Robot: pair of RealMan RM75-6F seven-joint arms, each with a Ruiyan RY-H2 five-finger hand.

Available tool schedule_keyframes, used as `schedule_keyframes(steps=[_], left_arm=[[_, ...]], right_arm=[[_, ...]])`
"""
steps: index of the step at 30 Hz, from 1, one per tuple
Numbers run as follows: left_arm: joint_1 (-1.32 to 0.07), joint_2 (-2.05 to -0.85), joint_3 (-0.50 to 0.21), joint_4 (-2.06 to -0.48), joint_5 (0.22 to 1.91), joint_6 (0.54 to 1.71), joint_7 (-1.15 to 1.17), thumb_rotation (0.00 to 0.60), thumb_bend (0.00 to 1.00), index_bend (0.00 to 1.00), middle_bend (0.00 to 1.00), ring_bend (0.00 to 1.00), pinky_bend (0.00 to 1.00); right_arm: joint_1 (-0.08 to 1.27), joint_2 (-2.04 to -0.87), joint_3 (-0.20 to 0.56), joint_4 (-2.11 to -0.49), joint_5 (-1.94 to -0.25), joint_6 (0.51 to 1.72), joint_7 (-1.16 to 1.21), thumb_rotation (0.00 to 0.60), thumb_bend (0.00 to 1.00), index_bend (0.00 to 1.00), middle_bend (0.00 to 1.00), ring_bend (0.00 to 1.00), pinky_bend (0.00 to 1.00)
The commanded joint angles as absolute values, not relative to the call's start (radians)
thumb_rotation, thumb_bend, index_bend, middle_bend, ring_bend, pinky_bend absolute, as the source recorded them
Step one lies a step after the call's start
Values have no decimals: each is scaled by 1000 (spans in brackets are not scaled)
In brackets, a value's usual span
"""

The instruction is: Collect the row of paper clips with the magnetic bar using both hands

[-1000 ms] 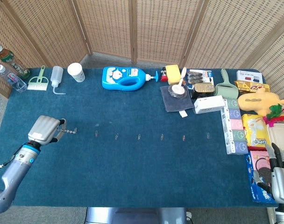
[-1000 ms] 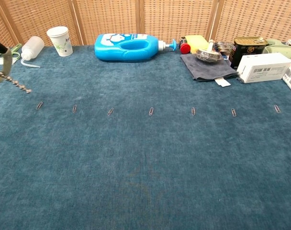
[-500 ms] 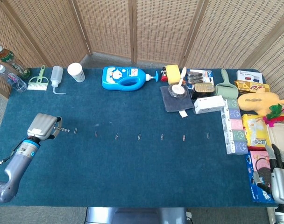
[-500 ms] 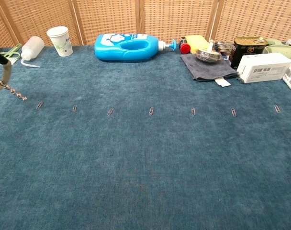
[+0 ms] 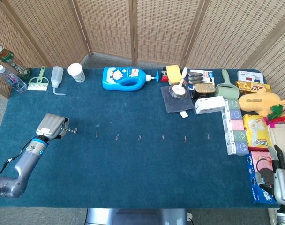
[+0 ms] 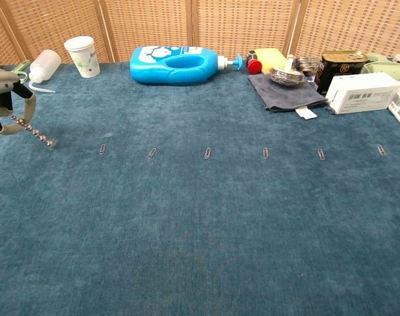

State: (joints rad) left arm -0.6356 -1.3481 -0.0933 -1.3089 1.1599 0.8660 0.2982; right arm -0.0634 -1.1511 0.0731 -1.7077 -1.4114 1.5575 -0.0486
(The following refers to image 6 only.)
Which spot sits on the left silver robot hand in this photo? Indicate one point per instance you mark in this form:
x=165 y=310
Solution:
x=2 y=95

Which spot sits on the silver metal ball chain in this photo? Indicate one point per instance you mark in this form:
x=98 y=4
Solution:
x=34 y=131

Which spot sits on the small metal paper clip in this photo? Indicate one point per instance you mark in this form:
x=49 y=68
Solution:
x=208 y=153
x=102 y=149
x=265 y=153
x=152 y=153
x=321 y=154
x=53 y=145
x=381 y=149

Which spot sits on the green hand brush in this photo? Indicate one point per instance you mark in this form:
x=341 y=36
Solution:
x=24 y=67

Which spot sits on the translucent squeeze wash bottle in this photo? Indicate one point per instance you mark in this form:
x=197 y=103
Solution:
x=45 y=67

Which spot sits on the white paper cup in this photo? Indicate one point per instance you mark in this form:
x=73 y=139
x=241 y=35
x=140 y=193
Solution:
x=85 y=57

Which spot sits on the blue detergent pump bottle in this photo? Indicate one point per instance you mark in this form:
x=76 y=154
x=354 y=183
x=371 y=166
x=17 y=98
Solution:
x=154 y=70

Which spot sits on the woven rattan folding screen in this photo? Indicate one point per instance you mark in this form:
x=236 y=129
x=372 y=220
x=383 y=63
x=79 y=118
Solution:
x=154 y=26

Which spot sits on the blue table cloth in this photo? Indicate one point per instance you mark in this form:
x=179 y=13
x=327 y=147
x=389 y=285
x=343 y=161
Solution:
x=187 y=214

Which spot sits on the red capped small item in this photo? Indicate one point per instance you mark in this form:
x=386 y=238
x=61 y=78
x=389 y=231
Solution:
x=254 y=66

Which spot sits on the yellow sponge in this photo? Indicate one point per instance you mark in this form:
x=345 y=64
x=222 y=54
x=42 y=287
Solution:
x=270 y=59

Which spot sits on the grey folded cloth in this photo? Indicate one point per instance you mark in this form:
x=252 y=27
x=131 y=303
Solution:
x=285 y=95

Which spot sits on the silver round metal object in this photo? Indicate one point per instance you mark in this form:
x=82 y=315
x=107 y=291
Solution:
x=285 y=77

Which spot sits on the black gold meat tin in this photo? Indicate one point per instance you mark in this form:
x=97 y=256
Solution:
x=338 y=70

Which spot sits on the plain white carton box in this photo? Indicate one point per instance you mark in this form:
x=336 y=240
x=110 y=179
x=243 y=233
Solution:
x=361 y=93

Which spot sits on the green dustpan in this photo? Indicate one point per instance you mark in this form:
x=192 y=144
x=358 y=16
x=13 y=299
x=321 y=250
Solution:
x=387 y=67

